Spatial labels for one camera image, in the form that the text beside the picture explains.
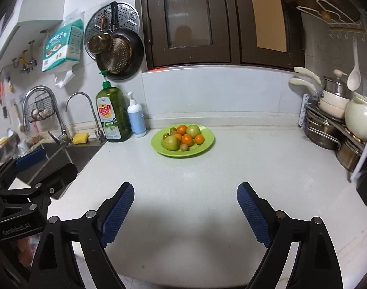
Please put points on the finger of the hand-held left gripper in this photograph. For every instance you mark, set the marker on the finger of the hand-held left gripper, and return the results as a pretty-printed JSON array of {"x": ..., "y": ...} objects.
[
  {"x": 31, "y": 159},
  {"x": 60, "y": 177}
]

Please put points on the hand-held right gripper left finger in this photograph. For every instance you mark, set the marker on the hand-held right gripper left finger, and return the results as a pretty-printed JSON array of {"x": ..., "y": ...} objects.
[{"x": 117, "y": 213}]

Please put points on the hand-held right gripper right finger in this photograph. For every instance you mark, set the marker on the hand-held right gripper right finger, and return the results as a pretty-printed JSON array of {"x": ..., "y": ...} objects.
[{"x": 254, "y": 216}]

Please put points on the green plate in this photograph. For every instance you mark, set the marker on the green plate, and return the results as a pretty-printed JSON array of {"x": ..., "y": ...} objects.
[{"x": 206, "y": 146}]

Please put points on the large green apple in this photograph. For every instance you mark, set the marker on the large green apple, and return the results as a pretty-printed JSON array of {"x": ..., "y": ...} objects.
[{"x": 170, "y": 144}]

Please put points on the small green tomato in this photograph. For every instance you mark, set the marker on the small green tomato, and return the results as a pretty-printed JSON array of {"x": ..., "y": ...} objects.
[{"x": 165, "y": 136}]

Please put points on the orange mandarin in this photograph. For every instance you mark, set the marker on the orange mandarin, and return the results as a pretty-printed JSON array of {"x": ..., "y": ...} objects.
[
  {"x": 178, "y": 136},
  {"x": 181, "y": 130},
  {"x": 199, "y": 139},
  {"x": 187, "y": 140}
]

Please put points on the green tomato with stem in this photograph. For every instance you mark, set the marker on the green tomato with stem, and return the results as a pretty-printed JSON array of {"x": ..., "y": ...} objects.
[{"x": 173, "y": 131}]

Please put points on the yellow-green round fruit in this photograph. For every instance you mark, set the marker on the yellow-green round fruit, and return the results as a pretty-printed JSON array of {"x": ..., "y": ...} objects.
[{"x": 193, "y": 130}]

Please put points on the small white cup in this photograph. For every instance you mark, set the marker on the small white cup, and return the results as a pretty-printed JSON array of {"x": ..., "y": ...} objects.
[{"x": 23, "y": 149}]

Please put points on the steel kitchen sink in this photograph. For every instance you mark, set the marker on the steel kitchen sink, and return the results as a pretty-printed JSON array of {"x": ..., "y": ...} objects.
[{"x": 78, "y": 156}]

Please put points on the steel bowl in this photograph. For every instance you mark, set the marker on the steel bowl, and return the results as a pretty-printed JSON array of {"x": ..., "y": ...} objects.
[{"x": 4, "y": 152}]

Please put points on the yellow sponge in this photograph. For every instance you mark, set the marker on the yellow sponge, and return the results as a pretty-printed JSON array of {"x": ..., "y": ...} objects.
[{"x": 80, "y": 138}]

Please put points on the garlic bulbs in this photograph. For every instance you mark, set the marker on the garlic bulbs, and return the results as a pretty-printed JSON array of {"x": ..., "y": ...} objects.
[{"x": 42, "y": 113}]

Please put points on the tall steel spring faucet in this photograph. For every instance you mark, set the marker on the tall steel spring faucet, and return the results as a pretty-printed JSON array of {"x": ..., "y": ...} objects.
[{"x": 39, "y": 88}]

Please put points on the green dish soap bottle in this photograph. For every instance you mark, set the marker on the green dish soap bottle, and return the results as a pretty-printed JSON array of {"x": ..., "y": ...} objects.
[{"x": 112, "y": 117}]

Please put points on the thin steel gooseneck faucet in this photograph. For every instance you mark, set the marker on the thin steel gooseneck faucet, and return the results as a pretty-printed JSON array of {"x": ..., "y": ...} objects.
[{"x": 81, "y": 94}]

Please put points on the small brown fruit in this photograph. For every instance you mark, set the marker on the small brown fruit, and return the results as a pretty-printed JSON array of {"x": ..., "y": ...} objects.
[{"x": 184, "y": 147}]

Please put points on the white blue pump bottle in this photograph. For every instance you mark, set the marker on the white blue pump bottle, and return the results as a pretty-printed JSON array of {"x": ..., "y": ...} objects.
[{"x": 137, "y": 120}]

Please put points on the white steel pot rack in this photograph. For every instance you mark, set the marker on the white steel pot rack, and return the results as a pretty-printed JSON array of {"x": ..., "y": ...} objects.
[{"x": 305, "y": 111}]

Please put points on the green white tissue pack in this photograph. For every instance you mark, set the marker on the green white tissue pack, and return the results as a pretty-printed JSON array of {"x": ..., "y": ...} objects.
[{"x": 63, "y": 45}]

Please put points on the brass colander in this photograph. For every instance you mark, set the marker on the brass colander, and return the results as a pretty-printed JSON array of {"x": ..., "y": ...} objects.
[{"x": 117, "y": 57}]

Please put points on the small brass saucepan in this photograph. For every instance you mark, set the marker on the small brass saucepan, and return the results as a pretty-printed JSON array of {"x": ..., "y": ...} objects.
[{"x": 99, "y": 43}]

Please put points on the black frying pan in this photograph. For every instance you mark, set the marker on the black frying pan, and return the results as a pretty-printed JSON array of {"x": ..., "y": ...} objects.
[{"x": 135, "y": 63}]

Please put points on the cream ceramic kettle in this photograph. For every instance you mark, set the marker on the cream ceramic kettle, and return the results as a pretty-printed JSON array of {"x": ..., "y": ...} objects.
[{"x": 359, "y": 120}]

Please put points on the steel pot with lid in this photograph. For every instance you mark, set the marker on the steel pot with lid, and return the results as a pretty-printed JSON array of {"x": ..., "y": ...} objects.
[{"x": 337, "y": 87}]

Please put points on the cream plastic ladle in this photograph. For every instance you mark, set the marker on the cream plastic ladle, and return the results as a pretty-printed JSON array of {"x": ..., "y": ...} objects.
[{"x": 353, "y": 79}]

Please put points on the white wall cabinet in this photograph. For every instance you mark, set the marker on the white wall cabinet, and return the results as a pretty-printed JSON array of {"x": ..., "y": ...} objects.
[{"x": 36, "y": 0}]

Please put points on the dark brown window frame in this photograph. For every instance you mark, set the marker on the dark brown window frame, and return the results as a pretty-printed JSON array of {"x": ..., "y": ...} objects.
[{"x": 222, "y": 21}]

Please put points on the white wall lid rack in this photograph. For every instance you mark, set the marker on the white wall lid rack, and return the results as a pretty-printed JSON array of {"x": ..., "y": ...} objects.
[{"x": 349, "y": 28}]

